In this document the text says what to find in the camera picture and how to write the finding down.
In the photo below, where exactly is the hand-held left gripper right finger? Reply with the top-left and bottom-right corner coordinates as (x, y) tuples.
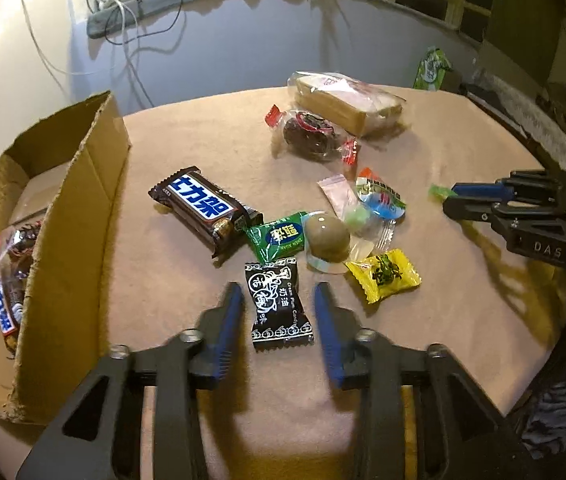
(313, 282), (528, 480)

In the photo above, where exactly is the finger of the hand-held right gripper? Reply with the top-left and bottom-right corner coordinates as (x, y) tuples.
(442, 195), (566, 241)
(450, 170), (566, 206)

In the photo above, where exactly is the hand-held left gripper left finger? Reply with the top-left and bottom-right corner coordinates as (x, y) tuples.
(16, 282), (245, 480)

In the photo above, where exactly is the black candy packet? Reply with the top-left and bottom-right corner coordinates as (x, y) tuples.
(244, 255), (315, 353)

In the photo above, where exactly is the green candy packet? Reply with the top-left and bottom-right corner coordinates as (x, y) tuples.
(243, 210), (310, 266)

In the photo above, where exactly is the pink candy packet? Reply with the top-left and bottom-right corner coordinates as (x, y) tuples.
(317, 174), (364, 226)

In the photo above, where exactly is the brown cardboard box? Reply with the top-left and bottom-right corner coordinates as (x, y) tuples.
(0, 91), (131, 423)

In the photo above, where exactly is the yellow candy packet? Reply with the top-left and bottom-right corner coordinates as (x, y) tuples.
(344, 248), (422, 305)

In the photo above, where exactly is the clear jelly packet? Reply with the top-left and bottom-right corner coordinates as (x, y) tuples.
(343, 167), (408, 251)

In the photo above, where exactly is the brown braised egg packet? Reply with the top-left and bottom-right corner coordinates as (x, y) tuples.
(300, 210), (379, 276)

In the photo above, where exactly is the green snack bag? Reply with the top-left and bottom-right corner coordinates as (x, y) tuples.
(413, 46), (452, 91)

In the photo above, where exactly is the brown chocolate bar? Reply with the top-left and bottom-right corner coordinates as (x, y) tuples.
(149, 166), (264, 260)

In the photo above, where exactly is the wrapped sandwich bread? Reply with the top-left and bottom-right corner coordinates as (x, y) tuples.
(287, 71), (406, 138)

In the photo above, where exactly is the striped cloth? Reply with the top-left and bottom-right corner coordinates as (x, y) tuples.
(520, 380), (566, 461)

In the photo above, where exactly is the dark round cake packet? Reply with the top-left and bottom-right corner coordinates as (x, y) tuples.
(264, 104), (362, 166)

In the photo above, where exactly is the brown cardboard panel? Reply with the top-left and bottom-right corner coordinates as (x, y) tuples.
(480, 0), (566, 86)

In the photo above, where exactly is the clear bag of chocolate bars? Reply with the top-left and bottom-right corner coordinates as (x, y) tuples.
(0, 220), (46, 356)

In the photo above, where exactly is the grey windowsill cloth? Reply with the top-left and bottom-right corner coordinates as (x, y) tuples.
(86, 0), (486, 48)

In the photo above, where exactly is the thin white cable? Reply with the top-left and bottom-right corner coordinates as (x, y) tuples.
(17, 0), (73, 92)

